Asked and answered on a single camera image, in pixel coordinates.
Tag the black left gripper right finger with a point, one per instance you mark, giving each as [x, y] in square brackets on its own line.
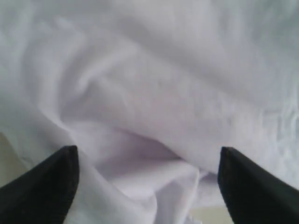
[252, 195]

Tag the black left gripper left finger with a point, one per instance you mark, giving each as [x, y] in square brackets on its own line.
[44, 194]

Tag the white t-shirt red lettering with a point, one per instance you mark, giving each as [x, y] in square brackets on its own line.
[150, 91]

